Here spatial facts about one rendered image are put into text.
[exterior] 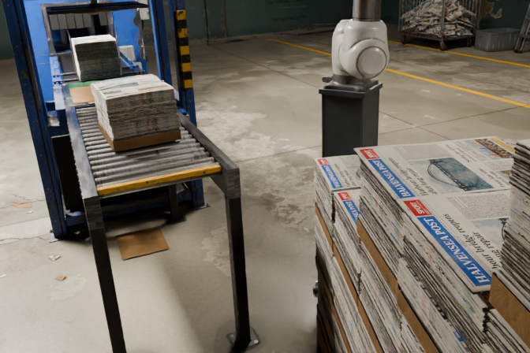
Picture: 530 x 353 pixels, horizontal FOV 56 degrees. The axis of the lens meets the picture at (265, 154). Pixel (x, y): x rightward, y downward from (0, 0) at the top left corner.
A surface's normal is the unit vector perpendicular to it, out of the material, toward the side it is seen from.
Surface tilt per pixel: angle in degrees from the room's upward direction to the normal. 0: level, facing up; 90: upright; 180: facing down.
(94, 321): 0
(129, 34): 90
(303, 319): 0
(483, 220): 2
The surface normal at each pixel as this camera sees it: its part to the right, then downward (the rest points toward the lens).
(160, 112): 0.45, 0.29
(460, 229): -0.05, -0.93
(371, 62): 0.07, 0.44
